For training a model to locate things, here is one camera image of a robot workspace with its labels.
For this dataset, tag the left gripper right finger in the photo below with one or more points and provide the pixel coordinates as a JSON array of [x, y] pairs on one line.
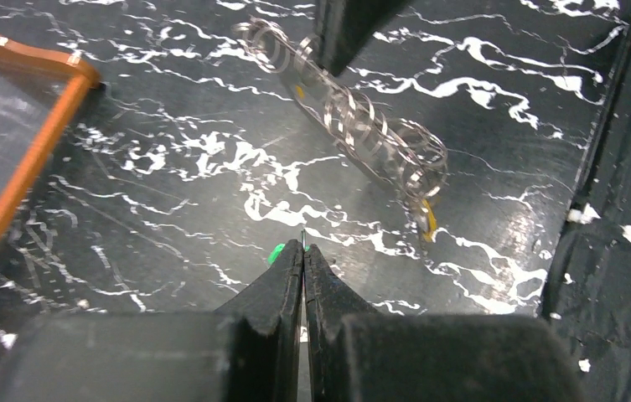
[[359, 354]]

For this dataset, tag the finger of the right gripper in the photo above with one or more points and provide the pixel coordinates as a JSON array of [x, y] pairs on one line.
[[344, 27]]

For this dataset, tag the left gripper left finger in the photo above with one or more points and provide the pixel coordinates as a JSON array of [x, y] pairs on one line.
[[245, 350]]

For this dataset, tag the green key tag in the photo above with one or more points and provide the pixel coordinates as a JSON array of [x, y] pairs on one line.
[[275, 253]]

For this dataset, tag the yellow key tag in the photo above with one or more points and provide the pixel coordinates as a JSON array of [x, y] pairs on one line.
[[428, 224]]

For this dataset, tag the silver keyring holder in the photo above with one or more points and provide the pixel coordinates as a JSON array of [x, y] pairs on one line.
[[399, 154]]

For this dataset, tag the orange wooden shelf rack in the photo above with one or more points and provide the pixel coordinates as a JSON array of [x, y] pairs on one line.
[[40, 92]]

